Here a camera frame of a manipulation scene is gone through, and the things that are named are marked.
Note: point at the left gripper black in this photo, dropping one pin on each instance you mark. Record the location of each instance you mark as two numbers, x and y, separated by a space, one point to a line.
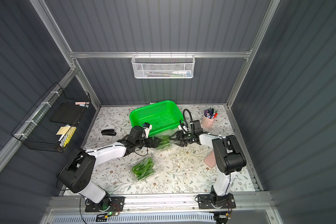
150 141

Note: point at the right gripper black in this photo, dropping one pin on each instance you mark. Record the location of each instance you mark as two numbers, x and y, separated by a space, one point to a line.
183 137

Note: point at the clear pepper container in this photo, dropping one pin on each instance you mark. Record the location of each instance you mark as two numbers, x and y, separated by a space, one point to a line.
143 168
166 143

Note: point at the green plastic basket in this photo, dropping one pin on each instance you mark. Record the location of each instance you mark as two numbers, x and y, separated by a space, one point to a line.
162 116

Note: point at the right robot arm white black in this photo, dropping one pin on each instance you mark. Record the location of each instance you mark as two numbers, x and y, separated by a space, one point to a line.
228 154

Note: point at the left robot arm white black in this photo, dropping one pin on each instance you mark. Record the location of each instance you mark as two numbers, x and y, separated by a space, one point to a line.
76 175

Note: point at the pink case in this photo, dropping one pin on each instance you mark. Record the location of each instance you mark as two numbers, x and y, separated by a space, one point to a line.
210 160

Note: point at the pink pen cup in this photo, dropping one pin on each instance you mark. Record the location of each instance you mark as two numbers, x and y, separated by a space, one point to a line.
209 116

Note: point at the black stapler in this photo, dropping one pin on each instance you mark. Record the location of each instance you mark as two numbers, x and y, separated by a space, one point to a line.
108 132

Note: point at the black notebook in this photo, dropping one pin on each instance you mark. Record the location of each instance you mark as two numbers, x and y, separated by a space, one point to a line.
68 114

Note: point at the yellow sticky notes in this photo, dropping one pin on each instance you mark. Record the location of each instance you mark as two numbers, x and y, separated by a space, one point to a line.
63 130

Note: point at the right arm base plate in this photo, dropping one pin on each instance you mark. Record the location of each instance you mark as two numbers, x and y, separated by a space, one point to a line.
211 201

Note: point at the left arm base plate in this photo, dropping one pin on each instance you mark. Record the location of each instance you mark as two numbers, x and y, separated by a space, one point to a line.
108 204

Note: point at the white wire wall basket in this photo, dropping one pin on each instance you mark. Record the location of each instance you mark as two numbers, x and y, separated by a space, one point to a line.
163 67

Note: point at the black wire wall basket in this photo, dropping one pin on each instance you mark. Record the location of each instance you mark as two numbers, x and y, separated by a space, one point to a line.
52 125

